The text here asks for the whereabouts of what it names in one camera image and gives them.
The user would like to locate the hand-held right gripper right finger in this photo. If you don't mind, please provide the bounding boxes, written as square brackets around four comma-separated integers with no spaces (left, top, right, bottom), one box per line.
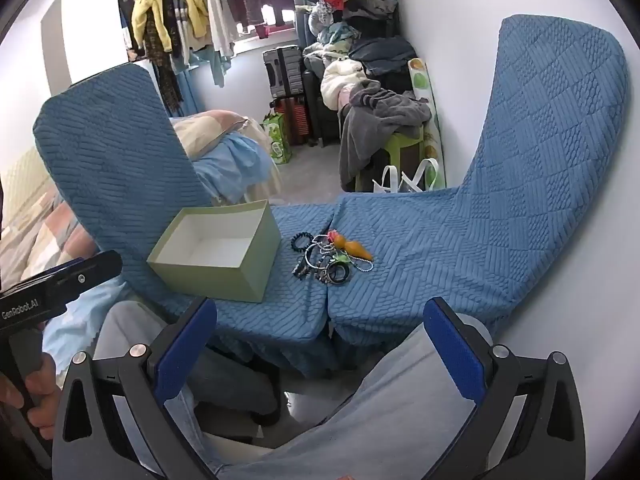
[422,296,588,480]

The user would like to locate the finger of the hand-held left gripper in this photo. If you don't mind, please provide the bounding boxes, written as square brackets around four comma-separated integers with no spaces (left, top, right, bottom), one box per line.
[0,257,86,297]
[42,250,124,308]

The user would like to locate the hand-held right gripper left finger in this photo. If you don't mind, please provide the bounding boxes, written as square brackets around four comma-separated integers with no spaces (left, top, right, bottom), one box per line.
[52,296,218,480]

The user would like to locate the green cardboard box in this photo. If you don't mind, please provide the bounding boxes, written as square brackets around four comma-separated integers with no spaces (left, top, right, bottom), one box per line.
[146,199,282,304]

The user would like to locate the orange carrot charm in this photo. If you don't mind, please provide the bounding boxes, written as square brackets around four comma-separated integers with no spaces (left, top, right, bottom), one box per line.
[327,230,374,264]

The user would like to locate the person's left hand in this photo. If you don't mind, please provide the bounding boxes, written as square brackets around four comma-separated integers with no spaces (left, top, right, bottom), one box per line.
[0,352,63,433]

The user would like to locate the patchwork quilt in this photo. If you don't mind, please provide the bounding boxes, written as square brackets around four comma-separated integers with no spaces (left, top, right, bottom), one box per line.
[0,147,99,287]

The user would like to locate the light blue sheet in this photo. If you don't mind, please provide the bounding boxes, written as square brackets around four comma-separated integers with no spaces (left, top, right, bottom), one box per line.
[42,277,132,377]

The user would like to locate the light blue blanket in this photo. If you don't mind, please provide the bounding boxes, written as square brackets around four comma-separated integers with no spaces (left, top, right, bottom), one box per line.
[192,135,274,207]

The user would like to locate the white tote bag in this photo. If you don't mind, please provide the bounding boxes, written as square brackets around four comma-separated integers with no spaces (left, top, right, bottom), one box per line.
[372,158,441,195]

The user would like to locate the cream pillow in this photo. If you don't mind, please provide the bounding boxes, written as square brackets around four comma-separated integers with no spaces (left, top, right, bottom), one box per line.
[170,109,252,159]

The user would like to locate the green plastic stool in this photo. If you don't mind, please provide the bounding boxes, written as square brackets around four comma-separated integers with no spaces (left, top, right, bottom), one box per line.
[355,127,426,194]

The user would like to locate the green shopping bag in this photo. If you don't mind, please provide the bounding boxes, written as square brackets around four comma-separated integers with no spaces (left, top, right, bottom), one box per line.
[262,112,292,165]

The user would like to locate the white wardrobe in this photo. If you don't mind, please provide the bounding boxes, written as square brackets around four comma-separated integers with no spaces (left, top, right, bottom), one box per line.
[40,0,167,97]

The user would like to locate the red plaid bag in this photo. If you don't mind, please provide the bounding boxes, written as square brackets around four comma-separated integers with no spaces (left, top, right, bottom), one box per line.
[274,96,307,146]

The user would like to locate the grey towel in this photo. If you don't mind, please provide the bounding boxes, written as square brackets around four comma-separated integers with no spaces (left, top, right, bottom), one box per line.
[338,81,432,192]

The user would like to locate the ironing board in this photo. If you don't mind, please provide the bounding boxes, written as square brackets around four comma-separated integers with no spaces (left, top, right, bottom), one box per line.
[407,57,448,191]

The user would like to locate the yellow jacket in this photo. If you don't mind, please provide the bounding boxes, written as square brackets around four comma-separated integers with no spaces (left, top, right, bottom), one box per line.
[131,0,174,57]
[177,0,212,41]

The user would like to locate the black suitcase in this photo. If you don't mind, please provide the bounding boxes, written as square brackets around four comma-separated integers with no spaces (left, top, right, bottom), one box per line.
[301,67,342,149]

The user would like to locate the grey suitcase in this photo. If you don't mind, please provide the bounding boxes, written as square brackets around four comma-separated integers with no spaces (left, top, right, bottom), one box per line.
[263,46,304,99]

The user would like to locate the white puffy jacket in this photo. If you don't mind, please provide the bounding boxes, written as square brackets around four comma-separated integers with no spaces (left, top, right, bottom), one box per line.
[320,58,369,111]

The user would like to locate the pile of clothes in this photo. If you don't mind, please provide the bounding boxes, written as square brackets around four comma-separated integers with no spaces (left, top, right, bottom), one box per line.
[302,0,419,94]

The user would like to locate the black ring bracelet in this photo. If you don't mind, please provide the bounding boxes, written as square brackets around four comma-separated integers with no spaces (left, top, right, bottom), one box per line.
[322,265,354,287]

